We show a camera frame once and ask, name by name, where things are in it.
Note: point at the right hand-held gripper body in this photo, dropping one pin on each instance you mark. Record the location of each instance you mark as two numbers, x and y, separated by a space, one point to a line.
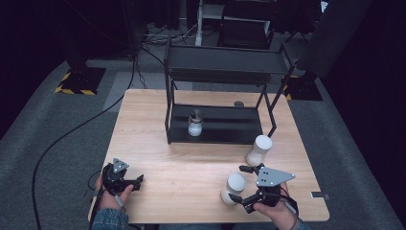
271 177

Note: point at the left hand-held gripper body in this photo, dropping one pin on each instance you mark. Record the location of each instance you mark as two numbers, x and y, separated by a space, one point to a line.
119 165

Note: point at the white grinder jar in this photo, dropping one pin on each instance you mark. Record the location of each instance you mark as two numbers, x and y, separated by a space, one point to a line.
234 187
259 150

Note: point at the glass shaker with silver lid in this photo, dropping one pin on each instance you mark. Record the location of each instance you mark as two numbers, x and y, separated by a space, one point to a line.
195 126

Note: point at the black two-tier metal rack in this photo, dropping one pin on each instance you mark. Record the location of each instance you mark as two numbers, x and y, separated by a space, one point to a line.
220 59

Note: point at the person's left hand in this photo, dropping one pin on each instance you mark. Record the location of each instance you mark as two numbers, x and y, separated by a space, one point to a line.
110 201

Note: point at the person's right hand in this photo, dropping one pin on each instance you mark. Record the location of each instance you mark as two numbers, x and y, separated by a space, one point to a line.
282 215

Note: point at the yellow-black striped stand base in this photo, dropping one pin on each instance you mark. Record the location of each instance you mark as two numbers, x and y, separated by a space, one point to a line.
83 81
303 89

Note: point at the grey panel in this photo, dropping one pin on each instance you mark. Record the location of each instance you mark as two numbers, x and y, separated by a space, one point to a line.
332 35

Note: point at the white metal stand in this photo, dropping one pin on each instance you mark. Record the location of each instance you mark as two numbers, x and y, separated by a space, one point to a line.
199 22

